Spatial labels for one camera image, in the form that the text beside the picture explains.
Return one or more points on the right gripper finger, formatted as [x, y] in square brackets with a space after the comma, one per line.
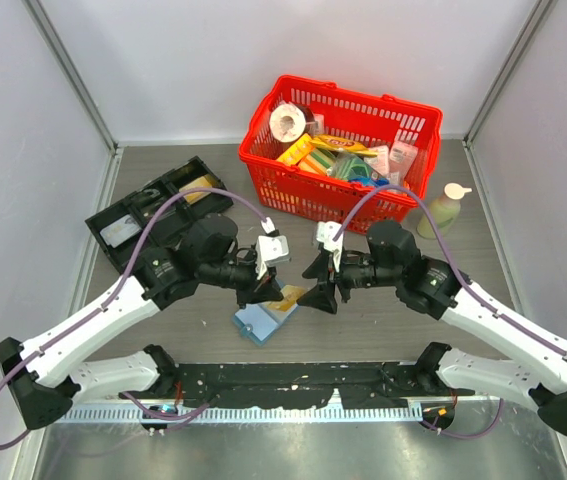
[321, 297]
[322, 267]

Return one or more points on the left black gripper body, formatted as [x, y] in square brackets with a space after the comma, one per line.
[241, 272]

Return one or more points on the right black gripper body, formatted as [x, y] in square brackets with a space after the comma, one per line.
[355, 272]

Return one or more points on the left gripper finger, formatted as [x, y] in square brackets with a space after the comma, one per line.
[269, 291]
[251, 296]

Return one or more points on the blue leather card holder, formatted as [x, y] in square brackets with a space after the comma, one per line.
[259, 322]

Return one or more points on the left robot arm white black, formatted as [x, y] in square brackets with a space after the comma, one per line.
[51, 372]

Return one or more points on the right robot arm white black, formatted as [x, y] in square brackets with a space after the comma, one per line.
[533, 373]

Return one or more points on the white card in tray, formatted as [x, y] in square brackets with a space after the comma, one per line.
[120, 231]

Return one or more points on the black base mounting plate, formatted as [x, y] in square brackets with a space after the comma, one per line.
[360, 385]

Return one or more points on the green patterned packet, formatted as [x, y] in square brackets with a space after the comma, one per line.
[353, 169]

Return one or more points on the green lotion bottle white cap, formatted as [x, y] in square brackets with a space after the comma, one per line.
[446, 208]

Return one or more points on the yellow orange box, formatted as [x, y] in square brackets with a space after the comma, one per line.
[304, 155]

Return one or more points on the red plastic shopping basket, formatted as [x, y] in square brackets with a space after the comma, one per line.
[375, 121]

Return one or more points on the pink white packet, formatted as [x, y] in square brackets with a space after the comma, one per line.
[401, 157]

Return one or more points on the yellow chips bag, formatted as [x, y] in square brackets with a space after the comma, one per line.
[341, 144]

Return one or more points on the white tape roll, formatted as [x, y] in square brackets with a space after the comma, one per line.
[287, 122]

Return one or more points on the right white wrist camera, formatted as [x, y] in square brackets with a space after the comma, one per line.
[329, 236]

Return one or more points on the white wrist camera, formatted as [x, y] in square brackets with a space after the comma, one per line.
[272, 248]
[329, 236]

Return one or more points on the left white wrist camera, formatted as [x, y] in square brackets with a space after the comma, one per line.
[272, 248]

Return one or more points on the white slotted cable duct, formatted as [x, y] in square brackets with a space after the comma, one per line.
[333, 412]

